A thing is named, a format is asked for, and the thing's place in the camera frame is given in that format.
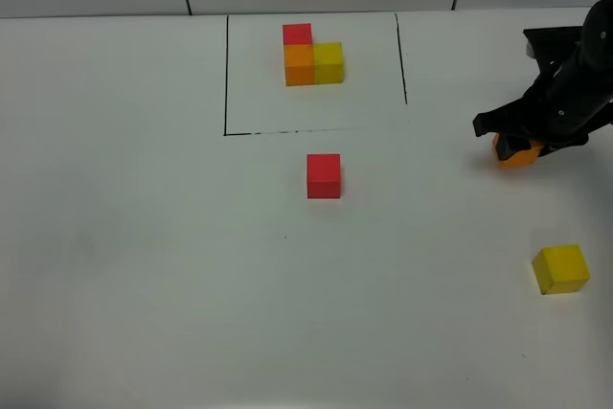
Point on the template yellow wooden cube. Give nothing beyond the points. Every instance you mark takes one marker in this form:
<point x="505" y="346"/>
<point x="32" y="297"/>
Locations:
<point x="329" y="63"/>

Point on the template red wooden cube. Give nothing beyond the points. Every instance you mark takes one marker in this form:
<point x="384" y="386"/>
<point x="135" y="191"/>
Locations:
<point x="297" y="34"/>

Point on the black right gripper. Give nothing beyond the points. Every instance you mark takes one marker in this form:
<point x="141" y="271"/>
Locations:
<point x="563" y="99"/>

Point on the template orange wooden cube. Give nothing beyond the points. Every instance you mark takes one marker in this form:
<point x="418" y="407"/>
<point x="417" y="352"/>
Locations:
<point x="299" y="67"/>

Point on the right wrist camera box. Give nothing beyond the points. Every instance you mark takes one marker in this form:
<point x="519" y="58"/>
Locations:
<point x="547" y="45"/>

